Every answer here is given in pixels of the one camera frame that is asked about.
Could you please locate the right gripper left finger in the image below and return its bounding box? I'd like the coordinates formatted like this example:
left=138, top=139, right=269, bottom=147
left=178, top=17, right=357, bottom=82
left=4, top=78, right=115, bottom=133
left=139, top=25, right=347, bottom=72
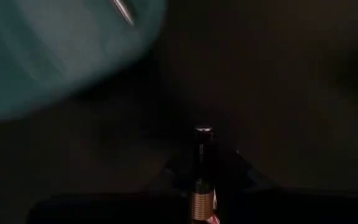
left=154, top=148, right=195, bottom=224

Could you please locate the teal plastic bin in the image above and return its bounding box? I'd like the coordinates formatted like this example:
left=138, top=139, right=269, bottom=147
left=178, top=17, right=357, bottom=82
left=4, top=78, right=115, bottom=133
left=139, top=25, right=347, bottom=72
left=0, top=0, right=167, bottom=121

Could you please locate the silver AA battery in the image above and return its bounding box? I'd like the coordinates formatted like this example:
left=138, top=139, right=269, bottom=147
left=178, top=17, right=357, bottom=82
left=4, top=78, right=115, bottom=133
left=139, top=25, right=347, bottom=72
left=109, top=0, right=136, bottom=27

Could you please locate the black copper-top Duracell battery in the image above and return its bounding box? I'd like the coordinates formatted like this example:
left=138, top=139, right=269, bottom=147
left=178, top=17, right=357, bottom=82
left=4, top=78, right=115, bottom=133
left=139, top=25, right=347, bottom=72
left=190, top=125, right=221, bottom=224

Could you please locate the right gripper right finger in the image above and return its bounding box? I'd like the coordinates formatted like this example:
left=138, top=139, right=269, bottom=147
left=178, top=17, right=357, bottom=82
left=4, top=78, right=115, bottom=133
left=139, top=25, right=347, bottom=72
left=213, top=148, right=260, bottom=224

